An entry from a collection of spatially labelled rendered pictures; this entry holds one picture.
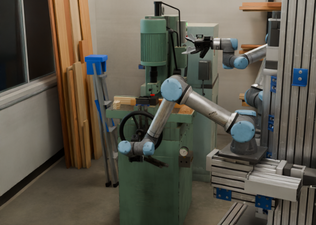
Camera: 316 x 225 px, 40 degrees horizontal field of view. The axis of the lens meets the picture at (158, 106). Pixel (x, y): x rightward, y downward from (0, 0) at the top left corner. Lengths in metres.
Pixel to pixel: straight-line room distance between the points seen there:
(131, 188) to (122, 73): 2.58
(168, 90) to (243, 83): 3.06
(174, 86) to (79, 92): 2.14
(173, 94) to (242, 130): 0.39
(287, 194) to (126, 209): 1.34
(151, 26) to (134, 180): 1.08
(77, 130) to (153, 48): 1.66
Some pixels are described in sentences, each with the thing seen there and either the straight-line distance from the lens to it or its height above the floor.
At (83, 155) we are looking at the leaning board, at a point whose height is 0.13.
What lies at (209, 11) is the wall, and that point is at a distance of 5.19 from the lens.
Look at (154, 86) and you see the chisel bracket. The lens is 2.99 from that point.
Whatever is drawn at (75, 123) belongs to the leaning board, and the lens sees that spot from 4.28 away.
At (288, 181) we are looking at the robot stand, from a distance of 2.34.
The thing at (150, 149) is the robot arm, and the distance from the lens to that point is 2.40.
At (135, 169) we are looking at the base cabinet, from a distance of 3.08.
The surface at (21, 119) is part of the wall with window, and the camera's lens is 3.95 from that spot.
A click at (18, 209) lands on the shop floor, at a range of 3.75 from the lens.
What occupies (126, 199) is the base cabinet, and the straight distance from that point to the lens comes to 3.19.
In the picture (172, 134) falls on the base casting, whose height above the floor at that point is 0.76.
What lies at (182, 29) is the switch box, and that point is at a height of 1.42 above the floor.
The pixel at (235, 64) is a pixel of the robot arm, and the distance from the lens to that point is 2.69.
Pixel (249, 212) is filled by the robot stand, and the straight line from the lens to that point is 3.14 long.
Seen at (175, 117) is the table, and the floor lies 0.87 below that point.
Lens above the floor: 1.65
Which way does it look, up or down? 14 degrees down
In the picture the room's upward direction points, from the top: straight up
